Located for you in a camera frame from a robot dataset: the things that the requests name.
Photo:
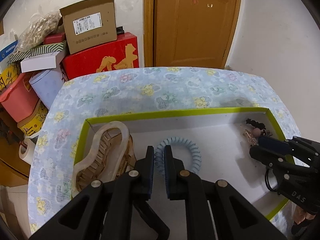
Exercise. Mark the beige translucent hair claw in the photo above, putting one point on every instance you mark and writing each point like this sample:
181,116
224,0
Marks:
111,154

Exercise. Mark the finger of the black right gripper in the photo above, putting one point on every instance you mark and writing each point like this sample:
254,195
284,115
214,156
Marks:
270,144
272,159

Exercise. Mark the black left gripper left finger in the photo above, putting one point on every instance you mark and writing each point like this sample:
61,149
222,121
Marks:
104,210

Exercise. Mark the green striped box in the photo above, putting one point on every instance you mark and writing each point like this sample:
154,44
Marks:
39,50

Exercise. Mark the light blue cylindrical tin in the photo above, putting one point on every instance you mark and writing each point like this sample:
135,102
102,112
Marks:
47,84

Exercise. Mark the pink plastic bin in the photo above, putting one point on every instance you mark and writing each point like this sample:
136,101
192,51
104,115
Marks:
20,100

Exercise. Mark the white flat box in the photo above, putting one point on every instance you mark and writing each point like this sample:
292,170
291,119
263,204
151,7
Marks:
42,62

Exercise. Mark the red gift box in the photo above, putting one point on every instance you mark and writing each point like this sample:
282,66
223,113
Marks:
119,54

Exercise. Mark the yellow tin box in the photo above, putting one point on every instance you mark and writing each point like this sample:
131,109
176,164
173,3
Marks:
34,122

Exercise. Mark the white blue carton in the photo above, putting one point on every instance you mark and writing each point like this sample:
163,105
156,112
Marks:
8,45

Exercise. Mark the yellow patterned box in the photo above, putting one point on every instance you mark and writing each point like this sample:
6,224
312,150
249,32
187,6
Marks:
9,75

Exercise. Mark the small red box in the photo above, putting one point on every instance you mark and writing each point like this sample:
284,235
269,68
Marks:
55,38

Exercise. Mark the pink sparkly hair clip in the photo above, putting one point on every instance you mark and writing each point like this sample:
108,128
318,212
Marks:
251,137

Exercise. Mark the bag of nuts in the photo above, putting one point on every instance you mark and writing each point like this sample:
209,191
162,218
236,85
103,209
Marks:
38,30

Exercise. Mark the white paper roll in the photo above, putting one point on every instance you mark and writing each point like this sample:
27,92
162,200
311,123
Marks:
26,149

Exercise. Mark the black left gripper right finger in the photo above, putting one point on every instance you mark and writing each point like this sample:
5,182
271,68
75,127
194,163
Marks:
214,210

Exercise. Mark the brown cardboard box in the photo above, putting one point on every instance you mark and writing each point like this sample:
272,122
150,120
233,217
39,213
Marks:
89,23

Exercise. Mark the floral blue tablecloth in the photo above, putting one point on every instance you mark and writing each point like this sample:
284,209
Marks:
126,91

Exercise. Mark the wooden door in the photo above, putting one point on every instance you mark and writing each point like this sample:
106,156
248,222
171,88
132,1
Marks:
191,33

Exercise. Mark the person right hand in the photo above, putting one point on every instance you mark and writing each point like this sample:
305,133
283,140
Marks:
300,215

